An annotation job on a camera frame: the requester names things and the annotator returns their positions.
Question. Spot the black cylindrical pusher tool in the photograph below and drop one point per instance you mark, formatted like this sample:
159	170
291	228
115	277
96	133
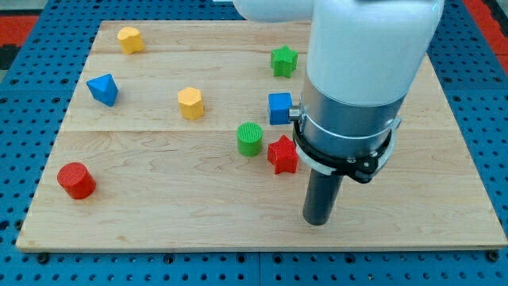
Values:
321	195

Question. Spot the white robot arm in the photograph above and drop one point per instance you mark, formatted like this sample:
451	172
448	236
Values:
361	61

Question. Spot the red star block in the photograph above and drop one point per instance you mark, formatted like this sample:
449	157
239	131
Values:
282	155

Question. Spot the green star block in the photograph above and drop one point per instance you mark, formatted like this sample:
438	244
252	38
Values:
284	61

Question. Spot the yellow hexagon block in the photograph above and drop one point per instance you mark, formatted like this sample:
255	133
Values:
190	103

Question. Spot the green cylinder block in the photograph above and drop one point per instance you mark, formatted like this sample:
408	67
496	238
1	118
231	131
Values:
249	139

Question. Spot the blue cube block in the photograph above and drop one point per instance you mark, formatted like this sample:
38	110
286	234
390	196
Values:
278	105

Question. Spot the wooden board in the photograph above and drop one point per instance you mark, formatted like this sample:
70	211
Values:
166	184

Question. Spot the blue triangle block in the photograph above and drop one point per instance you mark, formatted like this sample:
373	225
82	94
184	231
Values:
103	89

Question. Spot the red cylinder block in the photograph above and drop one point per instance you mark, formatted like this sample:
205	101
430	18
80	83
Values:
76	180

